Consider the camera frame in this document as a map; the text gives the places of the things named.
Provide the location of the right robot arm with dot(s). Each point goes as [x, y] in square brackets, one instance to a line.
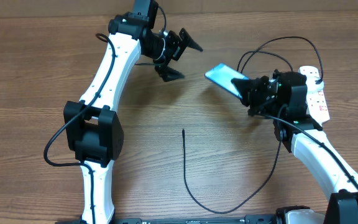
[289, 99]

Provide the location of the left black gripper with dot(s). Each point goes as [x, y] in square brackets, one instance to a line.
[177, 46]

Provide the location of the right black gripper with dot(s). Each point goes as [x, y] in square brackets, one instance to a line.
[249, 89]

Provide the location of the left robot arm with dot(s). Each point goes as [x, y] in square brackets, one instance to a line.
[94, 131]

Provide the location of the white charger plug adapter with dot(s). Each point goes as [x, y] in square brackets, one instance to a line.
[314, 84]

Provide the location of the smartphone with light screen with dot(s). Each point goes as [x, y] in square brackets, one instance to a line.
[222, 75]

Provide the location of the white power strip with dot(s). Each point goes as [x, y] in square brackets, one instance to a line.
[316, 103]

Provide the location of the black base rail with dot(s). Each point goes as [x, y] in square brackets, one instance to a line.
[293, 214]

